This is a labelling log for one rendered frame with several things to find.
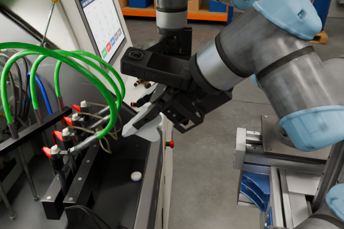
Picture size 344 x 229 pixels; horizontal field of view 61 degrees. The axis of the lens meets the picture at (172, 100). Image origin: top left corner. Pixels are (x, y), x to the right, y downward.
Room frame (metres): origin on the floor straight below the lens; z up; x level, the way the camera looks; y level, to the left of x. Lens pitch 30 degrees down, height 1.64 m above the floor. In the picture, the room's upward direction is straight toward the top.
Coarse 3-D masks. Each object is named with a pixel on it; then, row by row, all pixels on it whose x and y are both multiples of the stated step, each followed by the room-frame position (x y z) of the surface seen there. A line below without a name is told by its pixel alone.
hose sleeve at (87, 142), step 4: (92, 136) 0.60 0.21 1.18; (96, 136) 0.60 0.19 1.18; (88, 140) 0.60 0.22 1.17; (92, 140) 0.60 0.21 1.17; (96, 140) 0.60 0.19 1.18; (80, 144) 0.60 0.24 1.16; (84, 144) 0.60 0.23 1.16; (88, 144) 0.60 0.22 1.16; (76, 148) 0.60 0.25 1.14; (80, 148) 0.60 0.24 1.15; (84, 148) 0.60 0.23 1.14
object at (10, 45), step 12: (0, 48) 0.61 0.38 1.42; (12, 48) 0.61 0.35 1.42; (24, 48) 0.61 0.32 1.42; (36, 48) 0.61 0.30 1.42; (60, 60) 0.60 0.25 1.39; (72, 60) 0.61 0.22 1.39; (84, 72) 0.60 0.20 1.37; (96, 84) 0.60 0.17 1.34; (108, 96) 0.60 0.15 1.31; (108, 132) 0.60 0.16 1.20
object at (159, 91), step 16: (192, 64) 0.39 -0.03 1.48; (192, 80) 0.40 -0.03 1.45; (160, 96) 0.40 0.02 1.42; (176, 96) 0.40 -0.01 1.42; (192, 96) 0.41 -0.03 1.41; (208, 96) 0.39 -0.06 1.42; (224, 96) 0.39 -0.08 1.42; (176, 112) 0.41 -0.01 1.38; (192, 112) 0.39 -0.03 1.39; (208, 112) 0.40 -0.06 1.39; (176, 128) 0.40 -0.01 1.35
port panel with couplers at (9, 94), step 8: (0, 56) 0.87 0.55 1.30; (0, 72) 0.89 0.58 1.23; (0, 80) 0.88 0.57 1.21; (8, 80) 0.92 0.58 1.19; (0, 88) 0.83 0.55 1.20; (8, 88) 0.91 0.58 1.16; (0, 96) 0.86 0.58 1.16; (8, 96) 0.89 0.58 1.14; (0, 104) 0.84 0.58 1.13; (0, 112) 0.83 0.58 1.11; (0, 120) 0.82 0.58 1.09; (0, 128) 0.81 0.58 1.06
